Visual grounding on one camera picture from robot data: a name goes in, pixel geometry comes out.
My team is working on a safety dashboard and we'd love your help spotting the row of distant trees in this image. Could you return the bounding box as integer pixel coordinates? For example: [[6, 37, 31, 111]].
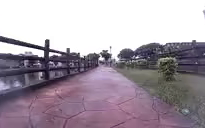
[[85, 42, 164, 63]]

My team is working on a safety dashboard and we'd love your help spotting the grass strip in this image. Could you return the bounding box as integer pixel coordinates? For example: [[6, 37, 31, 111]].
[[112, 66, 205, 128]]

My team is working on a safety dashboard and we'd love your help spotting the lamp post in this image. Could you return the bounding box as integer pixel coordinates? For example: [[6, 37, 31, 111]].
[[108, 45, 113, 67]]

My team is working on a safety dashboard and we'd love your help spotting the low building with dark roof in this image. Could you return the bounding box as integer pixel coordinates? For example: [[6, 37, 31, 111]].
[[163, 39, 205, 54]]

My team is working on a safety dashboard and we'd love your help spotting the small trimmed bush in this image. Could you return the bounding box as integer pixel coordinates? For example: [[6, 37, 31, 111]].
[[157, 56, 179, 82]]

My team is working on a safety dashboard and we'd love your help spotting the water behind fence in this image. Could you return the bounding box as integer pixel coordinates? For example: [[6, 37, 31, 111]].
[[0, 68, 69, 93]]

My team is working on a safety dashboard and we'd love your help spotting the dark wooden rail fence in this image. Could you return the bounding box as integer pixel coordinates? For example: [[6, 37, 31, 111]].
[[0, 17, 100, 98]]

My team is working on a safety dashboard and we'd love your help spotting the red stone-pattern path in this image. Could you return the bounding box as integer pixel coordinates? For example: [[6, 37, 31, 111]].
[[0, 64, 199, 128]]

